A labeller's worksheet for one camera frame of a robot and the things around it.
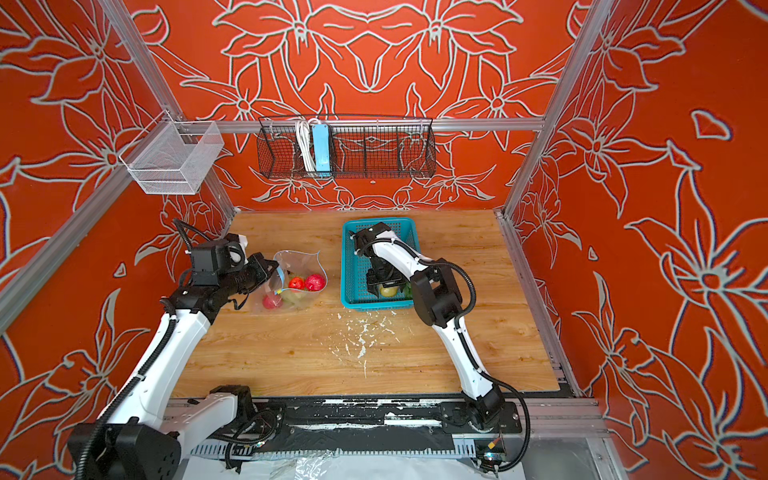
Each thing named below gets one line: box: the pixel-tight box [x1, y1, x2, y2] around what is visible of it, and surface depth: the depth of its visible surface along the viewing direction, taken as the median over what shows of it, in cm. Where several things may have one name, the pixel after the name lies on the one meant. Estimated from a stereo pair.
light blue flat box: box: [312, 124, 330, 173], surface depth 91 cm
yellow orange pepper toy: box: [288, 276, 305, 290], surface depth 83 cm
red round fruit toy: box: [305, 274, 326, 291], surface depth 85 cm
